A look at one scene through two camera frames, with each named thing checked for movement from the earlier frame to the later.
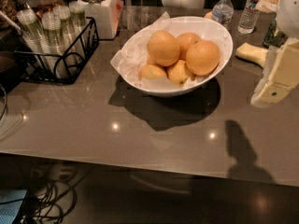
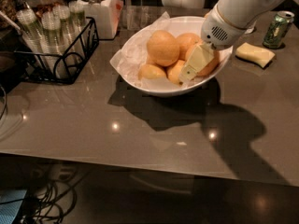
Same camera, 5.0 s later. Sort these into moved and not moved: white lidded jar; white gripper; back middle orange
Moved: white gripper
Not moved: white lidded jar; back middle orange
